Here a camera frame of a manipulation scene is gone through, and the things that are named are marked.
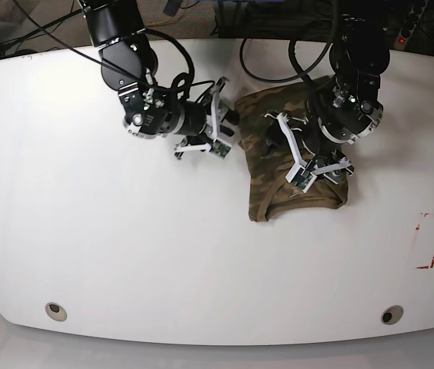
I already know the right table cable grommet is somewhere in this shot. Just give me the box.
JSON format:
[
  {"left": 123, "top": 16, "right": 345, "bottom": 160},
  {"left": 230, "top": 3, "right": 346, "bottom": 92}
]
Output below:
[{"left": 381, "top": 305, "right": 404, "bottom": 325}]

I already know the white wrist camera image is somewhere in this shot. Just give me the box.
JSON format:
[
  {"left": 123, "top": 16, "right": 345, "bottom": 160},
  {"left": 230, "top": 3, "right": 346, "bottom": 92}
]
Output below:
[
  {"left": 173, "top": 75, "right": 237, "bottom": 161},
  {"left": 263, "top": 109, "right": 356, "bottom": 193}
]

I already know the camouflage T-shirt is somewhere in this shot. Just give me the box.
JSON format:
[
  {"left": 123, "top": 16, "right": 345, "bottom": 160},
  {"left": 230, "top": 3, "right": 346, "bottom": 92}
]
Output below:
[{"left": 235, "top": 82, "right": 349, "bottom": 222}]

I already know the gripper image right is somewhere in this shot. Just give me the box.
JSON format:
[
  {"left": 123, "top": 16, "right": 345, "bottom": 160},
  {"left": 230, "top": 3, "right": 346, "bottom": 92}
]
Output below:
[{"left": 265, "top": 115, "right": 344, "bottom": 161}]

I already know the black power strip red switch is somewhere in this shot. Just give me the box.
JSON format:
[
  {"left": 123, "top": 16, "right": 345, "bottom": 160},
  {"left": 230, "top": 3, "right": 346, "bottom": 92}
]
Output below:
[{"left": 393, "top": 0, "right": 429, "bottom": 51}]

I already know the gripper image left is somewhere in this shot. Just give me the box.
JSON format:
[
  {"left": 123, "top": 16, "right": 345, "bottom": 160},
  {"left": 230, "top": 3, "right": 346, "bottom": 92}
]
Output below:
[{"left": 178, "top": 99, "right": 240, "bottom": 136}]

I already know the black tripod on floor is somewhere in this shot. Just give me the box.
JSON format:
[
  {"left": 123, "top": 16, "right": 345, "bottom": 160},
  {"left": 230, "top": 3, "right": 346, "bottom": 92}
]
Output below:
[{"left": 0, "top": 2, "right": 81, "bottom": 60}]

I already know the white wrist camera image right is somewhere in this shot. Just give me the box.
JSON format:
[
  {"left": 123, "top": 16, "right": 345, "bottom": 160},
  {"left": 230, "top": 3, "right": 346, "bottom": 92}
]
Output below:
[{"left": 263, "top": 109, "right": 356, "bottom": 193}]

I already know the table cable grommet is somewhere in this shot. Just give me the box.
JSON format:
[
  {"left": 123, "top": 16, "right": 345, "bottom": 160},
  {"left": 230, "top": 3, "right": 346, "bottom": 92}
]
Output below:
[
  {"left": 45, "top": 302, "right": 68, "bottom": 322},
  {"left": 381, "top": 305, "right": 404, "bottom": 325}
]

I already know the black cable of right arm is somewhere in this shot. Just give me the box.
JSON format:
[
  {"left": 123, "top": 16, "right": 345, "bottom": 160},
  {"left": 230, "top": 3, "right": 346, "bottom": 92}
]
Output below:
[{"left": 139, "top": 26, "right": 197, "bottom": 101}]

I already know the left table cable grommet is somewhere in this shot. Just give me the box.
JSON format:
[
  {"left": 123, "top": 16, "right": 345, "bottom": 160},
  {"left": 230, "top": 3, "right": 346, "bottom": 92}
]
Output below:
[{"left": 45, "top": 302, "right": 68, "bottom": 322}]

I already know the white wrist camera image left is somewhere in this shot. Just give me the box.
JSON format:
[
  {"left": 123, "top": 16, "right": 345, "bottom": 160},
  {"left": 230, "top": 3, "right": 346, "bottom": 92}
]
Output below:
[{"left": 173, "top": 75, "right": 237, "bottom": 161}]

